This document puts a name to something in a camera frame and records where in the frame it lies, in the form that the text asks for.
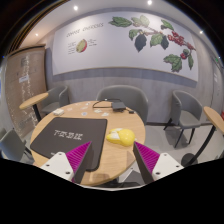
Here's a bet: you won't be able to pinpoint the small white box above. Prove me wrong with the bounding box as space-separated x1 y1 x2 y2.
52 108 65 117

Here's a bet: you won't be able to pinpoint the grey upholstered chair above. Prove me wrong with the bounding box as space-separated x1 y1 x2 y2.
163 89 205 149
40 85 70 116
95 84 150 125
0 128 34 165

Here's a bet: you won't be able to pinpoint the ceiling spot lights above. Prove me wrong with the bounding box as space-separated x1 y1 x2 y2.
33 0 205 38

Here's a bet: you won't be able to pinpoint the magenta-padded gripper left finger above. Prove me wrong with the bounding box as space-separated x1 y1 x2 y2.
39 141 95 185

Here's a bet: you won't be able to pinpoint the yellow computer mouse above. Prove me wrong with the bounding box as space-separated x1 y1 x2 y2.
105 127 137 147

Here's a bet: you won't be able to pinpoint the coffee plant wall mural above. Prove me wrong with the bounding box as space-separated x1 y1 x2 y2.
51 11 200 83

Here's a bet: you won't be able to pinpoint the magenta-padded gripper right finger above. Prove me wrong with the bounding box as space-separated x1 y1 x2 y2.
132 141 185 185

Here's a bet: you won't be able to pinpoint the black mouse pad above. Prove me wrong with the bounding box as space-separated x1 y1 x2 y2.
29 116 109 173

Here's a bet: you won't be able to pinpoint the black looped cable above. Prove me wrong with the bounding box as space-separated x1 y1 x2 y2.
92 98 123 109

